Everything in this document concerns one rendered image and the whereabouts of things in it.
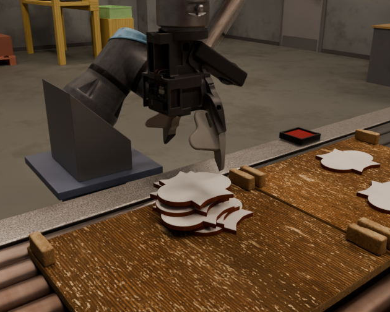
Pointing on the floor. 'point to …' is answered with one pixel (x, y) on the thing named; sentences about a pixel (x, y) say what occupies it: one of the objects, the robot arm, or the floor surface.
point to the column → (38, 160)
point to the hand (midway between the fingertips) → (195, 155)
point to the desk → (387, 56)
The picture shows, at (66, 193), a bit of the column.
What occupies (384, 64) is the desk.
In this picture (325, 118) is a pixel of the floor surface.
